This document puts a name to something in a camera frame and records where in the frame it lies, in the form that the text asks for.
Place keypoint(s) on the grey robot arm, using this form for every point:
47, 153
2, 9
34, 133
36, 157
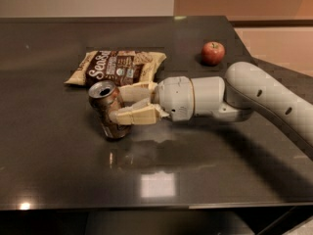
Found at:
243, 90

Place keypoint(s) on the orange soda can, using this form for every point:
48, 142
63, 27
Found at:
104, 98

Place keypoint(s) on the brown snack chip bag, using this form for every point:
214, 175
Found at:
120, 67

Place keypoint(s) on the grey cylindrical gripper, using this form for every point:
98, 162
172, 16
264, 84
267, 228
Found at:
174, 97

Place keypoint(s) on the red apple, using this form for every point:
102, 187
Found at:
212, 53

